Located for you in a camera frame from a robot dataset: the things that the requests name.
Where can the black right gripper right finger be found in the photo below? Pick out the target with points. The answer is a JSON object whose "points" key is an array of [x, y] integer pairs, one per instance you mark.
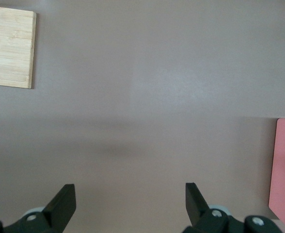
{"points": [[197, 206]]}

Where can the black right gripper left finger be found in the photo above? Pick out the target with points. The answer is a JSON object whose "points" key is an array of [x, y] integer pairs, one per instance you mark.
{"points": [[60, 208]]}

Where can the pink plastic bin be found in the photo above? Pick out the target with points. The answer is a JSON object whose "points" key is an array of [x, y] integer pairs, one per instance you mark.
{"points": [[284, 170]]}

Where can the bamboo cutting board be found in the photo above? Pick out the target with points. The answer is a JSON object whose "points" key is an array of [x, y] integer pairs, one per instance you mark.
{"points": [[9, 48]]}

